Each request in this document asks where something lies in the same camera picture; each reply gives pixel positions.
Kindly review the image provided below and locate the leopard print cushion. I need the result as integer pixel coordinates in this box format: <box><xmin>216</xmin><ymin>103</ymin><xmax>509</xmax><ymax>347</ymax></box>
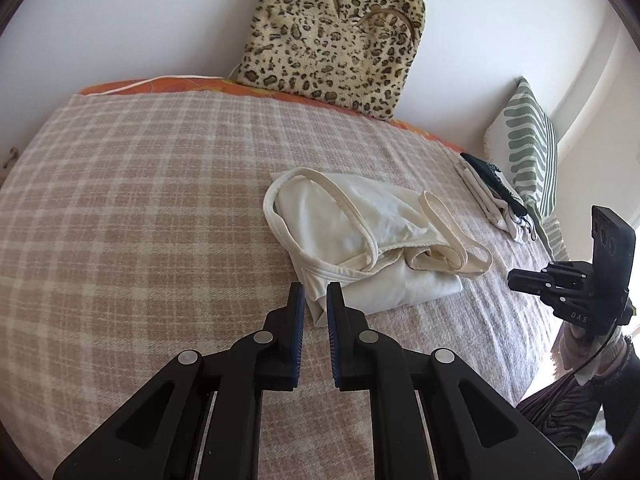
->
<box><xmin>235</xmin><ymin>0</ymin><xmax>427</xmax><ymax>122</ymax></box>

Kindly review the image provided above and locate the person's dark patterned clothing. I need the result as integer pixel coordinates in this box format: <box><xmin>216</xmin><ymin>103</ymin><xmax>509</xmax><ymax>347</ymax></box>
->
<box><xmin>516</xmin><ymin>374</ymin><xmax>610</xmax><ymax>467</ymax></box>

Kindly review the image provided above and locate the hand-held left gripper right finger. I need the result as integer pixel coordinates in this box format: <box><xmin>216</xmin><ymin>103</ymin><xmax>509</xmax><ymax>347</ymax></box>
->
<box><xmin>326</xmin><ymin>281</ymin><xmax>591</xmax><ymax>480</ymax></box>

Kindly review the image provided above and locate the dark patterned folded garment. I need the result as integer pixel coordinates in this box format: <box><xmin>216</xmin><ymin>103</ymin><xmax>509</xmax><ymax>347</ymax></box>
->
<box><xmin>459</xmin><ymin>152</ymin><xmax>527</xmax><ymax>217</ymax></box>

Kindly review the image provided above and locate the person's right forearm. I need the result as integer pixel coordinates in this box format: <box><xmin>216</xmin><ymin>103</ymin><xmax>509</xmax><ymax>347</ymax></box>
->
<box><xmin>550</xmin><ymin>324</ymin><xmax>640</xmax><ymax>386</ymax></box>

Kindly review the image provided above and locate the green striped pillow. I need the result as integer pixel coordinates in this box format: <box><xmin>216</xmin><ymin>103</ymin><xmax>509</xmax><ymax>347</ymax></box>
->
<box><xmin>483</xmin><ymin>77</ymin><xmax>572</xmax><ymax>262</ymax></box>

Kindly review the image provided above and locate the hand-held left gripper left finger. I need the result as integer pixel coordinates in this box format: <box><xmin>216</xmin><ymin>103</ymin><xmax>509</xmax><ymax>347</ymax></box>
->
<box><xmin>52</xmin><ymin>281</ymin><xmax>306</xmax><ymax>480</ymax></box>

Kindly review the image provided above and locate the white folded garment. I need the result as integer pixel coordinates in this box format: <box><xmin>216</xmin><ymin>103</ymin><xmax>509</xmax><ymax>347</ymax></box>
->
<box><xmin>454</xmin><ymin>164</ymin><xmax>540</xmax><ymax>246</ymax></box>

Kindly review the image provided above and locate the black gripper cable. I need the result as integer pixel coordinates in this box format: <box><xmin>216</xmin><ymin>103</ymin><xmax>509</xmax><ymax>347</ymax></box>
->
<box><xmin>574</xmin><ymin>329</ymin><xmax>617</xmax><ymax>377</ymax></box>

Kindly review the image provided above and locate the white tank top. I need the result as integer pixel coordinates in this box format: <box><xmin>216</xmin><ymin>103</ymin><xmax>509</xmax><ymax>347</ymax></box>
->
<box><xmin>263</xmin><ymin>167</ymin><xmax>494</xmax><ymax>329</ymax></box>

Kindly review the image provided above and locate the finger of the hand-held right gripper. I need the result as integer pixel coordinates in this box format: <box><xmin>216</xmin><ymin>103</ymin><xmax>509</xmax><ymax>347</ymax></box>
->
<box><xmin>507</xmin><ymin>260</ymin><xmax>589</xmax><ymax>311</ymax></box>

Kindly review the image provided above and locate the beige plaid blanket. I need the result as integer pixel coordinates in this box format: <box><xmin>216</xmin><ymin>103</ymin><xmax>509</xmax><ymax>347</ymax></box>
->
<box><xmin>0</xmin><ymin>91</ymin><xmax>565</xmax><ymax>480</ymax></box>

